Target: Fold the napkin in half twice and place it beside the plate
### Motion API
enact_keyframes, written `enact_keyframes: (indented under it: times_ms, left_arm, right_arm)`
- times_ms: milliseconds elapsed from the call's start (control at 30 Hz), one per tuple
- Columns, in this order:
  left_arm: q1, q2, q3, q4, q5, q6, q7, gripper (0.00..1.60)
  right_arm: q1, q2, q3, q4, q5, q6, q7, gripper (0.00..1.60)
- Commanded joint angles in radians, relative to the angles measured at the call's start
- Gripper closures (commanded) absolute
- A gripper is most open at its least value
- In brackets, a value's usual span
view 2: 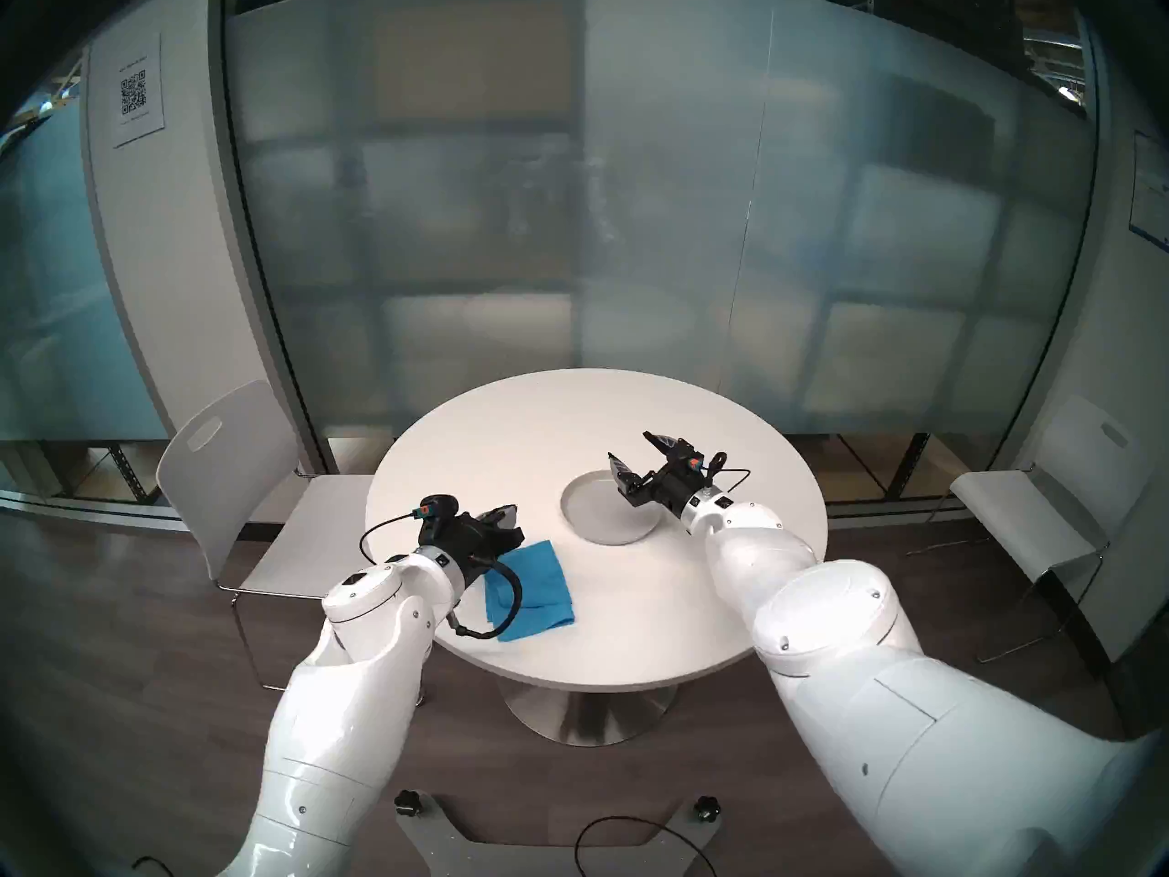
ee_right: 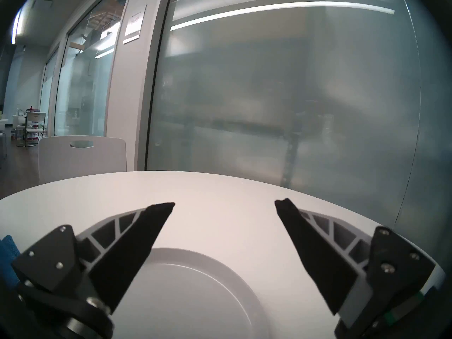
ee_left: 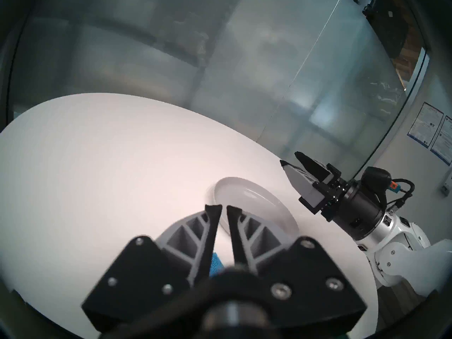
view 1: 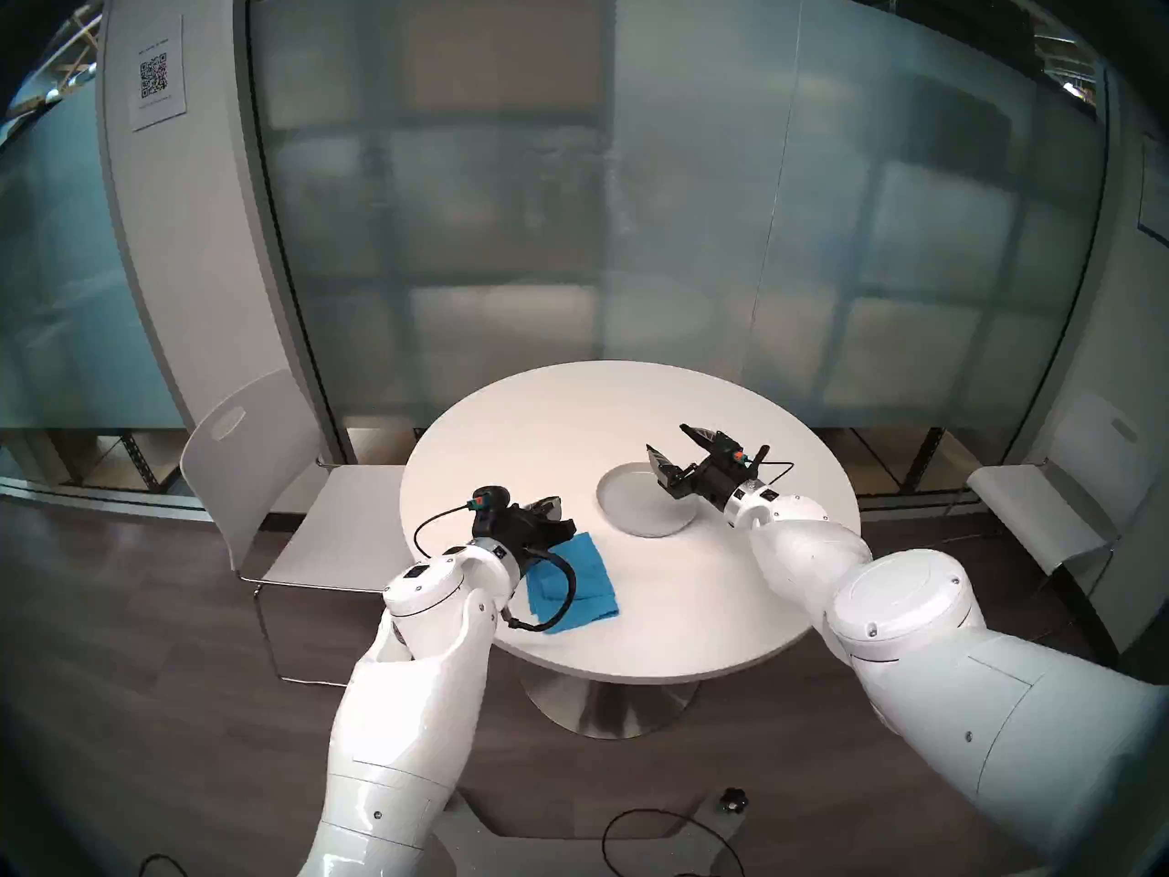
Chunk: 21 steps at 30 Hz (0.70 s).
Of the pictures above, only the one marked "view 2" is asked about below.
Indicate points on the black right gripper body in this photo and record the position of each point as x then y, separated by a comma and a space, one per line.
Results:
671, 487

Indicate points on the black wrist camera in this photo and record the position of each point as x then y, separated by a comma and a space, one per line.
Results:
689, 459
440, 510

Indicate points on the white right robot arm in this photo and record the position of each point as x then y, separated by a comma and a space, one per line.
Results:
840, 628

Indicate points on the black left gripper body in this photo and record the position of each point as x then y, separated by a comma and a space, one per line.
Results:
470, 546

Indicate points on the white wall poster blue trim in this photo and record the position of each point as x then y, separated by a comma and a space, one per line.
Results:
1151, 190

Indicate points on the black star knob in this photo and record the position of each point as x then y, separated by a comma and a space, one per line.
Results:
706, 808
409, 803

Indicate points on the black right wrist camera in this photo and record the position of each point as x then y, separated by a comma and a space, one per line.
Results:
689, 459

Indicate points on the white plastic chair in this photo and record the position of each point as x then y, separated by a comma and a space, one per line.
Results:
1050, 510
228, 455

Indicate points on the black metal shelf frame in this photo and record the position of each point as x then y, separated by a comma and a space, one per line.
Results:
114, 471
909, 469

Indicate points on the grey round plate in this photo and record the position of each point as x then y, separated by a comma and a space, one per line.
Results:
598, 514

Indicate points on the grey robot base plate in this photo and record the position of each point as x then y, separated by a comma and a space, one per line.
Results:
548, 855

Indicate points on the brushed steel table base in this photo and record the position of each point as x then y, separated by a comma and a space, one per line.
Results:
589, 715

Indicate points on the blue cloth napkin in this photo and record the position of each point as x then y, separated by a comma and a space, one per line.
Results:
539, 592

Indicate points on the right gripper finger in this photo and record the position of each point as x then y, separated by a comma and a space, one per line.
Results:
667, 448
626, 478

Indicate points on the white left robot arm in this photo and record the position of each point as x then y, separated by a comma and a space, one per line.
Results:
347, 702

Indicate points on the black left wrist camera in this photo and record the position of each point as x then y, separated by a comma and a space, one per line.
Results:
440, 510

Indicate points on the white QR code sign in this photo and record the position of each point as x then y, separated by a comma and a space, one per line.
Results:
137, 89

